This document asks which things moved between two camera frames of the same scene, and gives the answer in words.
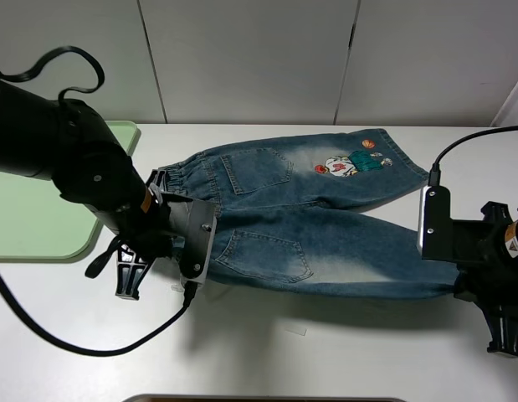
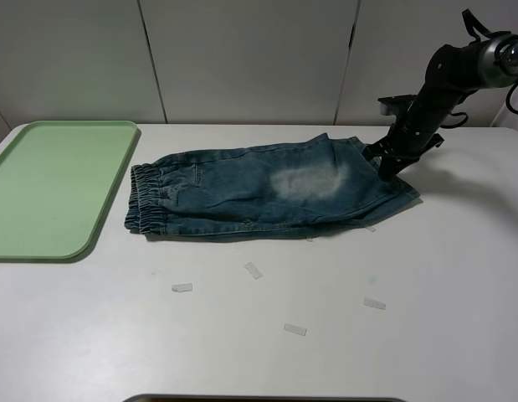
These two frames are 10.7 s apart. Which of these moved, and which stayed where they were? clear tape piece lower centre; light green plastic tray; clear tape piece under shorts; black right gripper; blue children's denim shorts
Moved: blue children's denim shorts; black right gripper
Stayed: light green plastic tray; clear tape piece lower centre; clear tape piece under shorts
